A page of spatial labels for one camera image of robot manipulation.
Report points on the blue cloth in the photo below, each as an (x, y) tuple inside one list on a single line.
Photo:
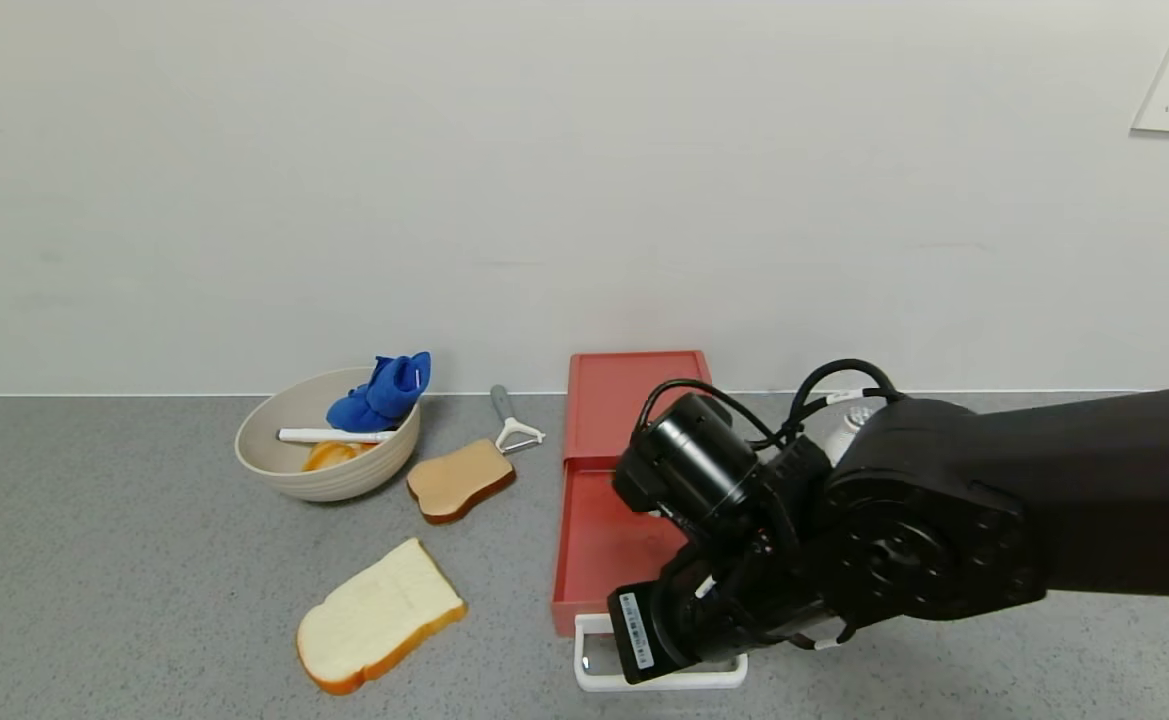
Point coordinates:
[(382, 396)]

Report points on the grey and white peeler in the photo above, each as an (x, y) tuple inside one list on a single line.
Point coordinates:
[(506, 413)]

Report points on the beige ribbed bowl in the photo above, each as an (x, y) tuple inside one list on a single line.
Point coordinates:
[(289, 420)]

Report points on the white green drink bottle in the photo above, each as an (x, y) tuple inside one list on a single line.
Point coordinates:
[(844, 435)]

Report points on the white pen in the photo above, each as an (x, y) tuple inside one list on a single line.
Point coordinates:
[(334, 435)]

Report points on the brown toast slice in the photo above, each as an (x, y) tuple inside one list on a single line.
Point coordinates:
[(458, 479)]

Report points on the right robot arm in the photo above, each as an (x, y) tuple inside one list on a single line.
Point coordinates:
[(1044, 500)]

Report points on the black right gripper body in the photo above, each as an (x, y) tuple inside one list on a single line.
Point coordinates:
[(639, 632)]

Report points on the orange round food item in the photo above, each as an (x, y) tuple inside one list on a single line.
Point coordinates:
[(327, 455)]

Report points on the white bread slice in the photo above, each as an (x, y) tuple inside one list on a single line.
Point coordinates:
[(377, 615)]

